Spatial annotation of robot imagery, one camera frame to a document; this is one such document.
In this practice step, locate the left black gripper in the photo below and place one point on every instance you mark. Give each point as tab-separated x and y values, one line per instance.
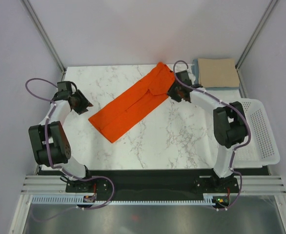
85	103

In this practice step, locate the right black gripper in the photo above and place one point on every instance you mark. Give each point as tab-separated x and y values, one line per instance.
171	92

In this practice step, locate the orange t shirt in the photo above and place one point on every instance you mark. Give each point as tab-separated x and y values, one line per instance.
124	112

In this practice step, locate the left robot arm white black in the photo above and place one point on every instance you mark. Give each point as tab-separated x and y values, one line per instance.
49	142

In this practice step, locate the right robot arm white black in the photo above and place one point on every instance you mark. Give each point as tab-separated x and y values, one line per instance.
230	127

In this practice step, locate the folded blue t shirt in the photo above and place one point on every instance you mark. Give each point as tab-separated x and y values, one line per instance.
195	70

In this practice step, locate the folded beige t shirt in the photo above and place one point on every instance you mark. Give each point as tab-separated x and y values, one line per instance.
217	72

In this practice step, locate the white plastic basket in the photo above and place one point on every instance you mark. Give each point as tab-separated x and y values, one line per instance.
262	149

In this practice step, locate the white slotted cable duct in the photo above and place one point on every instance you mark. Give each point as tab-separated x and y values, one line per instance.
95	200

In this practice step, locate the left aluminium frame post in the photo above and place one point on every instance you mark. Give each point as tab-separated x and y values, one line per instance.
43	34

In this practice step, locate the aluminium frame post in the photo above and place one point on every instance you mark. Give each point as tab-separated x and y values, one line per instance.
257	31
43	34

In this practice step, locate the right aluminium frame post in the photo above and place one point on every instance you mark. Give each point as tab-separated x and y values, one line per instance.
257	31

